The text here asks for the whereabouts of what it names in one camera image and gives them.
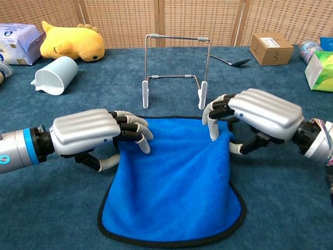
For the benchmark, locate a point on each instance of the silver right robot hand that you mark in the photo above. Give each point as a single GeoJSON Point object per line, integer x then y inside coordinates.
{"type": "Point", "coordinates": [265, 114]}

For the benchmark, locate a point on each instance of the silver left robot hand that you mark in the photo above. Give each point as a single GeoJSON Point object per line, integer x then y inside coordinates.
{"type": "Point", "coordinates": [83, 130]}

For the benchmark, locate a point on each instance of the blue microfiber cloth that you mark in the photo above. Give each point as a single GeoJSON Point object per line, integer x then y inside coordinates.
{"type": "Point", "coordinates": [171, 187]}

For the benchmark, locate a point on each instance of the metal spoon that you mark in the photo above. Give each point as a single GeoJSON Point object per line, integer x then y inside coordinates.
{"type": "Point", "coordinates": [239, 63]}

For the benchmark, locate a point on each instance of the light blue plastic cup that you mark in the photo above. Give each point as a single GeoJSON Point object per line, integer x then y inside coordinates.
{"type": "Point", "coordinates": [62, 71]}

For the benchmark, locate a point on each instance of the brown cardboard box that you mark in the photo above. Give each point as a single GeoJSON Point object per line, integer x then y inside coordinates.
{"type": "Point", "coordinates": [273, 50]}

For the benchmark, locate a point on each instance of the green tissue pack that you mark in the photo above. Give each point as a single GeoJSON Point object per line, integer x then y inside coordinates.
{"type": "Point", "coordinates": [322, 73]}

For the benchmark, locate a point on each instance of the teal table cloth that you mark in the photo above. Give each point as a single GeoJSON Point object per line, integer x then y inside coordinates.
{"type": "Point", "coordinates": [52, 203]}

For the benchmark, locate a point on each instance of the yellow plush toy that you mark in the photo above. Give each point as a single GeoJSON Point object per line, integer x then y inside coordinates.
{"type": "Point", "coordinates": [75, 41]}

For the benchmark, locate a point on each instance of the blue snack bag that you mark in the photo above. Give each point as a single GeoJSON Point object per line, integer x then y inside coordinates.
{"type": "Point", "coordinates": [327, 43]}

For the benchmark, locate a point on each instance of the cream bottle with grey cap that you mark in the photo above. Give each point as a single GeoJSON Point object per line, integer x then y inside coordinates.
{"type": "Point", "coordinates": [4, 71]}

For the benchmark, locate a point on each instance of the light purple carton box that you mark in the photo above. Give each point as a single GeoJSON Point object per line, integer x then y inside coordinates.
{"type": "Point", "coordinates": [15, 41]}

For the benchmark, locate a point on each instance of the wicker folding screen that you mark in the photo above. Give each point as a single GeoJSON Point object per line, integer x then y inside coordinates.
{"type": "Point", "coordinates": [122, 20]}

